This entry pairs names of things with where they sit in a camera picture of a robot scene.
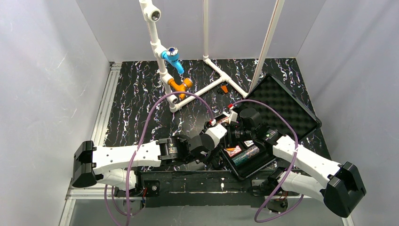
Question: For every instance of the orange black small clip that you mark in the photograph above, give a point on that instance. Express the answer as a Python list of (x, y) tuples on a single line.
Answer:
[(224, 89)]

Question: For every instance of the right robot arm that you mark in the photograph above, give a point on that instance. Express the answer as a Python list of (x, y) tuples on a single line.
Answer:
[(338, 186)]

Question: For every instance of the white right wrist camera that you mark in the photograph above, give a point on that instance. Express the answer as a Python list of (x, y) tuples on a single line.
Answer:
[(232, 118)]

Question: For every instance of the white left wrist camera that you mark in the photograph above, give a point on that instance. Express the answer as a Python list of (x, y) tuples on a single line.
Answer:
[(217, 133)]

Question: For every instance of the aluminium rail frame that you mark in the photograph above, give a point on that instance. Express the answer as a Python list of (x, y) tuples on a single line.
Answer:
[(98, 136)]

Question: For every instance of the red playing card deck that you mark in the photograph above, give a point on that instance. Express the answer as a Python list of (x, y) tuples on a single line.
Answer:
[(233, 151)]

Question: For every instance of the upper orange chip row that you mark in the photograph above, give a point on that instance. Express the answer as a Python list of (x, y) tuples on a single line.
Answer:
[(223, 120)]

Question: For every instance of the white angled pole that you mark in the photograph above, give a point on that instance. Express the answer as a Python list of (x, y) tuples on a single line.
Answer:
[(267, 41)]

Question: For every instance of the blue playing card deck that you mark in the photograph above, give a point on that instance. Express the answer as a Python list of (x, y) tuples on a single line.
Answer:
[(248, 143)]

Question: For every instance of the black plastic poker case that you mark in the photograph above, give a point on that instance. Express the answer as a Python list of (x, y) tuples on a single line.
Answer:
[(281, 110)]

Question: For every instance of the blue faucet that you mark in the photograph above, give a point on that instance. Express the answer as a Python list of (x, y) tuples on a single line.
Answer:
[(171, 55)]

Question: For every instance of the orange faucet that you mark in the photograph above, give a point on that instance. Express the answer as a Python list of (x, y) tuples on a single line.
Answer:
[(184, 86)]

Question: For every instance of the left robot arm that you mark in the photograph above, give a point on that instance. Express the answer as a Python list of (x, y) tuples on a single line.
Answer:
[(112, 165)]

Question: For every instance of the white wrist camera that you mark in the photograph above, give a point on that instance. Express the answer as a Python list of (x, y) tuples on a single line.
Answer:
[(232, 118), (217, 133)]

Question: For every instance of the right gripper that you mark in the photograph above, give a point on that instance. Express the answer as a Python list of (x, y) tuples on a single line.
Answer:
[(236, 134)]

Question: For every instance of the green poker chip stack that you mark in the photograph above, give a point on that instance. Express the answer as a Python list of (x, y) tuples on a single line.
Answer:
[(244, 156)]

